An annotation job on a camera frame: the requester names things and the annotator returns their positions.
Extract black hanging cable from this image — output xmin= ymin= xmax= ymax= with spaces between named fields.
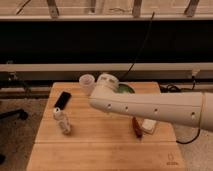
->
xmin=118 ymin=11 xmax=156 ymax=83

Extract clear plastic cup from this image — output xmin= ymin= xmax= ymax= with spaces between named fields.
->
xmin=79 ymin=74 xmax=95 ymax=96

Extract clear bottle white cap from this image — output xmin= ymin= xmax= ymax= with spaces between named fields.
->
xmin=53 ymin=107 xmax=71 ymax=135

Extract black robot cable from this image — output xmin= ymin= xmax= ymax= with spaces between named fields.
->
xmin=159 ymin=75 xmax=202 ymax=145

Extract green ceramic bowl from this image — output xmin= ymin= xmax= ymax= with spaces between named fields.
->
xmin=116 ymin=83 xmax=134 ymax=94

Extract black smartphone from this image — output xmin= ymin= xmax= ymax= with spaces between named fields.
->
xmin=54 ymin=92 xmax=71 ymax=110

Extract black office chair base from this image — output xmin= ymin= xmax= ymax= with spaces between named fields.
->
xmin=0 ymin=109 xmax=28 ymax=120

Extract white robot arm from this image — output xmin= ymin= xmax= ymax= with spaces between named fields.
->
xmin=89 ymin=74 xmax=213 ymax=132

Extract clear box white contents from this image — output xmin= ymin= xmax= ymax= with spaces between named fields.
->
xmin=142 ymin=119 xmax=157 ymax=134

